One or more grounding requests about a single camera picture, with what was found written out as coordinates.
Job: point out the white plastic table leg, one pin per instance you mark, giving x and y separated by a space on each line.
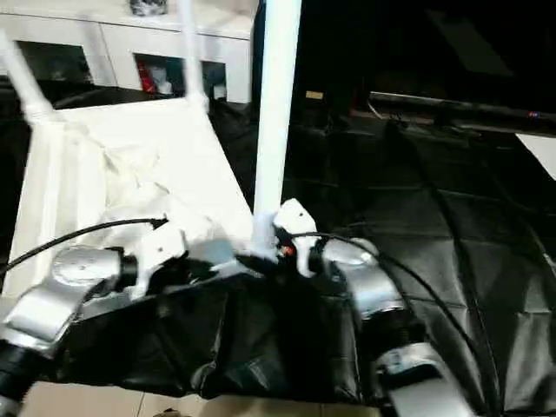
26 82
278 108
191 56

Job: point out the white plastic table top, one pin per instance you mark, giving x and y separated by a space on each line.
130 143

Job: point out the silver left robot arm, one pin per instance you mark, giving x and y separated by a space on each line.
65 278

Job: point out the black table mat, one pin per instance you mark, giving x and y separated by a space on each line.
434 217

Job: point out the white jar in cabinet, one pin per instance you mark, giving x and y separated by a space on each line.
165 88

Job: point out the red item in cabinet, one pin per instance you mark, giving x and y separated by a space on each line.
144 80

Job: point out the black rod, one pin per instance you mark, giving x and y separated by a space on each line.
434 104

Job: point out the white glass-door cabinet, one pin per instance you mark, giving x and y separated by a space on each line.
113 39

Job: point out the black bundle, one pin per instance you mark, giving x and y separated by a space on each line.
147 6

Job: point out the white board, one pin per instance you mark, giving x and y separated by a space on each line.
540 152

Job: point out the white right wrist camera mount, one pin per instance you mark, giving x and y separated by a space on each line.
295 217

